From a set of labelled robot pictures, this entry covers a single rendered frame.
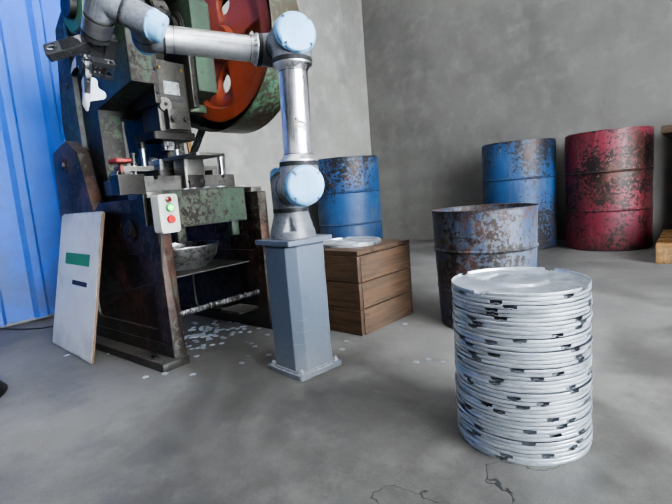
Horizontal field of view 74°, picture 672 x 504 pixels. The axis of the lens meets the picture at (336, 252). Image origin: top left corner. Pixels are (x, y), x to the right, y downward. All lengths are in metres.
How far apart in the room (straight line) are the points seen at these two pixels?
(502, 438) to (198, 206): 1.36
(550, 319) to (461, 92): 4.01
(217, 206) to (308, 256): 0.61
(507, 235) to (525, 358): 0.85
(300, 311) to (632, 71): 3.63
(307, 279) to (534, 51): 3.64
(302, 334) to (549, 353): 0.77
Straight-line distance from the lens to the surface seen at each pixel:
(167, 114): 2.01
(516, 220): 1.79
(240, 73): 2.31
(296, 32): 1.37
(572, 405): 1.07
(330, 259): 1.87
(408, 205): 5.06
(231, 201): 1.97
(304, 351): 1.48
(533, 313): 0.96
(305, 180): 1.29
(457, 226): 1.77
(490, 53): 4.80
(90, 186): 2.17
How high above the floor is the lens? 0.59
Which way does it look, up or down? 8 degrees down
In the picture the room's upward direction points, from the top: 5 degrees counter-clockwise
